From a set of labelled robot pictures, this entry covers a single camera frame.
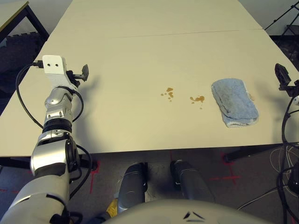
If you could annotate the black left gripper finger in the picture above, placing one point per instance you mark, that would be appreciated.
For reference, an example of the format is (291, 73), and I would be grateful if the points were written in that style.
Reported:
(85, 72)

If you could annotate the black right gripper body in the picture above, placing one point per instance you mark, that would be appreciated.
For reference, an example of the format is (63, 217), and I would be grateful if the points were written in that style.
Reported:
(294, 88)

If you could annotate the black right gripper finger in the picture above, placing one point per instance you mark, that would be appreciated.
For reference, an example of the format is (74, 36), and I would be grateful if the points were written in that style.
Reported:
(282, 74)

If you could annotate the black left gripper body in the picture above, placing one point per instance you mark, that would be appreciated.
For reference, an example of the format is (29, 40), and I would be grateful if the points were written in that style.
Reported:
(74, 77)

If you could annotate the blue terry cloth rag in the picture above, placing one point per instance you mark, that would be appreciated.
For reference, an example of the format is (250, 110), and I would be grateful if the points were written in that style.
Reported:
(233, 100)

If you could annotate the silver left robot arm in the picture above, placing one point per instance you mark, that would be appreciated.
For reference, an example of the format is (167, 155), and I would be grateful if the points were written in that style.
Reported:
(53, 102)

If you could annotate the black foam floor mat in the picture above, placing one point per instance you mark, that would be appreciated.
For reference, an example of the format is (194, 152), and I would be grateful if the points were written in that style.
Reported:
(287, 51)
(21, 53)

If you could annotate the black tripod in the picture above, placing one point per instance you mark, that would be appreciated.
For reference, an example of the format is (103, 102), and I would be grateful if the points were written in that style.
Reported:
(289, 29)

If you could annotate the black table foot bar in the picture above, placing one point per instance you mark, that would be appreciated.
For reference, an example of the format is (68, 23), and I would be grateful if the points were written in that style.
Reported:
(245, 154)
(14, 162)

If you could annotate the brown spill of several droplets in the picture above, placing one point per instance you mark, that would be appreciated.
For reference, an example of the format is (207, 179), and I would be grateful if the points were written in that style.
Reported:
(169, 89)

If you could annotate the brown spill with long puddle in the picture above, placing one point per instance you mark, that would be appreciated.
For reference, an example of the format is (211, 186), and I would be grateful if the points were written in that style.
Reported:
(199, 99)

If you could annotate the grey robot left leg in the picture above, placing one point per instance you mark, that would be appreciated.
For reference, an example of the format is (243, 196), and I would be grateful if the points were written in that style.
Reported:
(132, 184)

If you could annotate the grey robot leg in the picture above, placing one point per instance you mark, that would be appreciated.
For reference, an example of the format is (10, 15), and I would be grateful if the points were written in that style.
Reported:
(132, 184)
(191, 182)

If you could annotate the yellow floor object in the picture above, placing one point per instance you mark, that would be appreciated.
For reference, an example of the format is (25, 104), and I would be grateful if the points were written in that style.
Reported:
(112, 207)

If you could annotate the grey robot right leg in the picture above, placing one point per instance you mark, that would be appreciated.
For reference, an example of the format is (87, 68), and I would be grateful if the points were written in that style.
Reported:
(191, 182)

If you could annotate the grey robot torso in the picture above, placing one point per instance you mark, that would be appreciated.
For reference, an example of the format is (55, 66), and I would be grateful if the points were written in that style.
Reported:
(187, 214)

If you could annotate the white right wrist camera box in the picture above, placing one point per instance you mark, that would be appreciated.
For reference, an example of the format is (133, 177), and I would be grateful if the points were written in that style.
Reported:
(296, 100)

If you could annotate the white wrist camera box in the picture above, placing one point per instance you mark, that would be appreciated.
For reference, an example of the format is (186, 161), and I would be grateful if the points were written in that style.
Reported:
(296, 100)
(53, 67)

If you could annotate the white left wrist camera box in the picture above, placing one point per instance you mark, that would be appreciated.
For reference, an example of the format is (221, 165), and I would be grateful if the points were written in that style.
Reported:
(53, 67)

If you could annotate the side table with black frame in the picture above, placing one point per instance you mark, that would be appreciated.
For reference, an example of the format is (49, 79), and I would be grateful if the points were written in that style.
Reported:
(11, 11)

